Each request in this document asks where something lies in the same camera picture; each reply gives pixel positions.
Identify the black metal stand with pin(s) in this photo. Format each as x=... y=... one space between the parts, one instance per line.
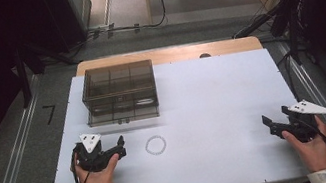
x=22 y=75

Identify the dark cabinet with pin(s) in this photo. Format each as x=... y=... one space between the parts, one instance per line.
x=69 y=13

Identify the smoky transparent drawer box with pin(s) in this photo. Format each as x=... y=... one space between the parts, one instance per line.
x=119 y=92

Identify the white table cover board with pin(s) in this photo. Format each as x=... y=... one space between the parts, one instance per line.
x=212 y=96

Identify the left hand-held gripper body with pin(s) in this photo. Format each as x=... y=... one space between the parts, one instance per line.
x=90 y=158

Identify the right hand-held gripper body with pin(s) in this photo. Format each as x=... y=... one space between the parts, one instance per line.
x=303 y=129

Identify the person's right hand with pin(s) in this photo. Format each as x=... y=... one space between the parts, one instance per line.
x=314 y=154

